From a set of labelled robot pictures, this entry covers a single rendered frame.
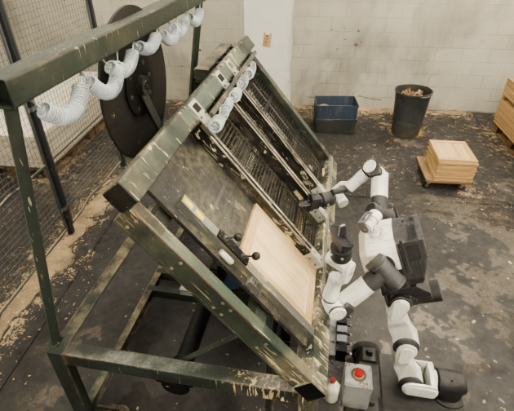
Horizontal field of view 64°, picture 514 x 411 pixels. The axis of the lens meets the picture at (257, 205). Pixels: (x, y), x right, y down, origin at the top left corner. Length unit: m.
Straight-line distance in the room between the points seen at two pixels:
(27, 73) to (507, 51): 6.86
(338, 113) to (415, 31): 1.76
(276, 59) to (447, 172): 2.48
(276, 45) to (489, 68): 3.54
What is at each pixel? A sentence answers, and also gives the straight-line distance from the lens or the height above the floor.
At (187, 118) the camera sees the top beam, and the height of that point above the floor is 1.84.
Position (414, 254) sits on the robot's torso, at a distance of 2.05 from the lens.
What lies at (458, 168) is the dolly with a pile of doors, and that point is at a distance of 5.16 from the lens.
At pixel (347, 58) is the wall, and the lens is 7.02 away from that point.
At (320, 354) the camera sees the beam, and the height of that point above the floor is 0.87.
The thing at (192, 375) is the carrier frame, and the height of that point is 0.79.
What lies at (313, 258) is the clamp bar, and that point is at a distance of 2.44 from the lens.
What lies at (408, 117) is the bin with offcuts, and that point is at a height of 0.33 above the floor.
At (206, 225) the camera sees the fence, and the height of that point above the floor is 1.52.
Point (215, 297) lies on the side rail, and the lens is 1.69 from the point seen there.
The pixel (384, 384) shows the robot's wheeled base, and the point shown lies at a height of 0.17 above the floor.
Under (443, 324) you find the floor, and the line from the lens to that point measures 3.65.
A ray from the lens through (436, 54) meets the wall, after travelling 7.25.
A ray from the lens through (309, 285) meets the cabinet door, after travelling 2.35.
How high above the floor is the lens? 2.60
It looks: 35 degrees down
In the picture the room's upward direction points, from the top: straight up
